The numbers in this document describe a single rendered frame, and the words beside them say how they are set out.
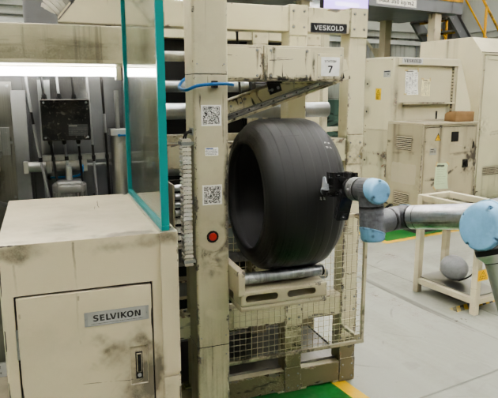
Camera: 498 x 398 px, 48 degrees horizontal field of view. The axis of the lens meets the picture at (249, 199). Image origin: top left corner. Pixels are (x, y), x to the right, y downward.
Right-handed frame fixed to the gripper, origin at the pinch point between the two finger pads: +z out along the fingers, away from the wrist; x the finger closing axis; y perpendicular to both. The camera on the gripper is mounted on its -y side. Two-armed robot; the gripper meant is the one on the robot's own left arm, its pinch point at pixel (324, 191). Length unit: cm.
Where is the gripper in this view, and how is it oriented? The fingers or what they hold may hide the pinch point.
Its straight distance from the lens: 198.4
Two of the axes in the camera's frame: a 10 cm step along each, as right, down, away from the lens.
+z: -3.4, -0.7, 9.4
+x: -9.4, 0.6, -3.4
